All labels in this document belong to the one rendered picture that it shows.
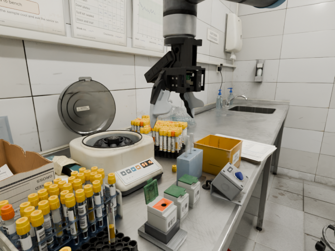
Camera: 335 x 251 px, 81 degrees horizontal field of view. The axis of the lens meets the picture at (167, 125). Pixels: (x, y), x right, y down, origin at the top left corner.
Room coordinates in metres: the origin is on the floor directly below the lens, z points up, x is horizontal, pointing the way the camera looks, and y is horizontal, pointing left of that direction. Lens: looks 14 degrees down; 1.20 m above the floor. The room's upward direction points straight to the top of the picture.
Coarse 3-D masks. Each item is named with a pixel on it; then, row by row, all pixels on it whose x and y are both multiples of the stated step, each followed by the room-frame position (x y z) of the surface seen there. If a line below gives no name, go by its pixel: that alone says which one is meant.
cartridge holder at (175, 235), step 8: (144, 224) 0.36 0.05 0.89; (176, 224) 0.34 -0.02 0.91; (144, 232) 0.34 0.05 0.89; (152, 232) 0.33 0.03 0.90; (160, 232) 0.32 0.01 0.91; (168, 232) 0.32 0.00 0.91; (176, 232) 0.34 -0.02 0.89; (184, 232) 0.34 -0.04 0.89; (152, 240) 0.33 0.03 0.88; (160, 240) 0.32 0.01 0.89; (168, 240) 0.32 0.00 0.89; (176, 240) 0.32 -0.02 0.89; (168, 248) 0.30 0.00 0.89; (176, 248) 0.31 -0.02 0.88
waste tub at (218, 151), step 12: (204, 144) 0.72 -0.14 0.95; (216, 144) 0.74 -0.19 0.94; (228, 144) 0.71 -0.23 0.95; (240, 144) 0.67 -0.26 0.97; (204, 156) 0.63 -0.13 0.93; (216, 156) 0.61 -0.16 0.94; (228, 156) 0.58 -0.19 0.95; (240, 156) 0.68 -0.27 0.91; (204, 168) 0.63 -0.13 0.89; (216, 168) 0.61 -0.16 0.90
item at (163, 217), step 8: (160, 200) 0.36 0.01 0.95; (168, 200) 0.36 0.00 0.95; (152, 208) 0.34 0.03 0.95; (160, 208) 0.33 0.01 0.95; (168, 208) 0.34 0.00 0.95; (176, 208) 0.35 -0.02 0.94; (152, 216) 0.34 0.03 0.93; (160, 216) 0.32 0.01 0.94; (168, 216) 0.33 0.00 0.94; (176, 216) 0.35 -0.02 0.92; (152, 224) 0.34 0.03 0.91; (160, 224) 0.32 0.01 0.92; (168, 224) 0.32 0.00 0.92
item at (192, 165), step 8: (184, 152) 0.57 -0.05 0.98; (192, 152) 0.57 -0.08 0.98; (200, 152) 0.57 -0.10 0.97; (184, 160) 0.51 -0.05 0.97; (192, 160) 0.52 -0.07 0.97; (200, 160) 0.58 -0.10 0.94; (184, 168) 0.51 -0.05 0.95; (192, 168) 0.53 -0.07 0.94; (200, 168) 0.58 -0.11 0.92; (176, 176) 0.53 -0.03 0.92; (200, 176) 0.58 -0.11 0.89; (176, 184) 0.53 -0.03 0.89; (200, 184) 0.54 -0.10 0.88
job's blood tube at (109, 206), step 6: (108, 204) 0.31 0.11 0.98; (108, 210) 0.30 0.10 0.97; (108, 216) 0.30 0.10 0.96; (114, 216) 0.31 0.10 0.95; (108, 222) 0.30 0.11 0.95; (114, 222) 0.31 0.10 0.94; (108, 228) 0.30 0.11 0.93; (114, 228) 0.30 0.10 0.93; (108, 234) 0.30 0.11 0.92; (114, 234) 0.30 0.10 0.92; (114, 240) 0.30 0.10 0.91
